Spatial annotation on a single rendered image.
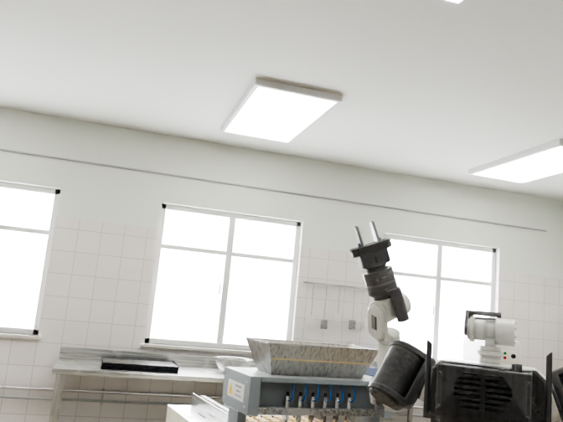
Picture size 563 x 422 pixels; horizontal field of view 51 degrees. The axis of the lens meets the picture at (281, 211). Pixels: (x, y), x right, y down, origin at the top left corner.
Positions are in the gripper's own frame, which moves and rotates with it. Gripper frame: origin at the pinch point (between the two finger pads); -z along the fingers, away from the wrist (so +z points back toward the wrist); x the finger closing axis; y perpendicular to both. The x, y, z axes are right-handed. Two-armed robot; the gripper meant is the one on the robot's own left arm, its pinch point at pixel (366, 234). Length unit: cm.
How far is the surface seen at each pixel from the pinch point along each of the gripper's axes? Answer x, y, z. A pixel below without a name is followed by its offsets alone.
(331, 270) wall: 67, -416, 66
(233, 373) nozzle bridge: -50, -99, 52
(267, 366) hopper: -34, -93, 52
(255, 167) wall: 22, -415, -54
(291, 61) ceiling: 38, -198, -98
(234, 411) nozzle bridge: -54, -91, 66
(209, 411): -69, -167, 86
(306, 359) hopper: -17, -92, 55
